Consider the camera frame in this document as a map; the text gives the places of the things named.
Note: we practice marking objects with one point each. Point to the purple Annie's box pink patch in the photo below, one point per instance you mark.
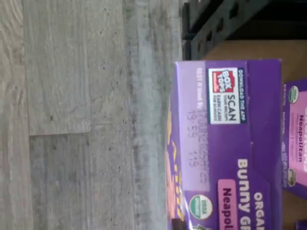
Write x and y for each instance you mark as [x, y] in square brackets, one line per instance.
[297, 131]
[227, 148]

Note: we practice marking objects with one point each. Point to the purple Annie's box violet patch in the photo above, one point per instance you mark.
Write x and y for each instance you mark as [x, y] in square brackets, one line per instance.
[302, 226]

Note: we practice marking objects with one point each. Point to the black metal shelf rack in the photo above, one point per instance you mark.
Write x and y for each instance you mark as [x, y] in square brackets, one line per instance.
[275, 33]
[194, 12]

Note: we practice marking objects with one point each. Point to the tan wooden shelf board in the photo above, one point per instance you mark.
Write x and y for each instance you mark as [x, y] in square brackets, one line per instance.
[263, 50]

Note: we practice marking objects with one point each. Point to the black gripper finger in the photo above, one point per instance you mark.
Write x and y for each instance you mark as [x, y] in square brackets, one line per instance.
[178, 224]

